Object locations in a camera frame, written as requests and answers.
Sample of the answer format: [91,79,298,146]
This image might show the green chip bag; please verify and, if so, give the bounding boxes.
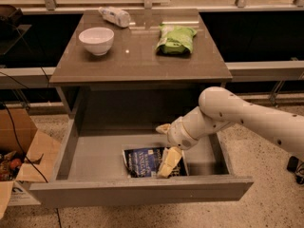
[156,24,197,54]

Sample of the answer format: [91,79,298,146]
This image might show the black device on shelf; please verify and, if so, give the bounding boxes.
[0,5,23,29]

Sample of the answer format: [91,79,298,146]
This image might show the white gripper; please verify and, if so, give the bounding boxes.
[156,117,200,178]

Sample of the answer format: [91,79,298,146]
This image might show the white ceramic bowl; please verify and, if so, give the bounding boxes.
[79,28,114,56]

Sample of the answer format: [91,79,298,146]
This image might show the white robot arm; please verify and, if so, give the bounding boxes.
[156,86,304,161]

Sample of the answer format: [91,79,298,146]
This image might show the blue chip bag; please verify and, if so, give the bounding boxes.
[123,147,188,178]

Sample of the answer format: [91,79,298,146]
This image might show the grey cabinet counter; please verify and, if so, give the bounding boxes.
[50,9,232,111]

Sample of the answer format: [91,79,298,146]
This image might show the brown cardboard box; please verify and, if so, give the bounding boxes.
[0,109,60,218]

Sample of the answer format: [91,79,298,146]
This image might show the black cable on floor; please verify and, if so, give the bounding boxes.
[0,69,63,228]

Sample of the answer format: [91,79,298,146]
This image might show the black power adapter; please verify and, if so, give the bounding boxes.
[287,156,304,184]

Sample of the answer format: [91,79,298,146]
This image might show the open grey top drawer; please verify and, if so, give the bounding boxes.
[28,88,255,209]

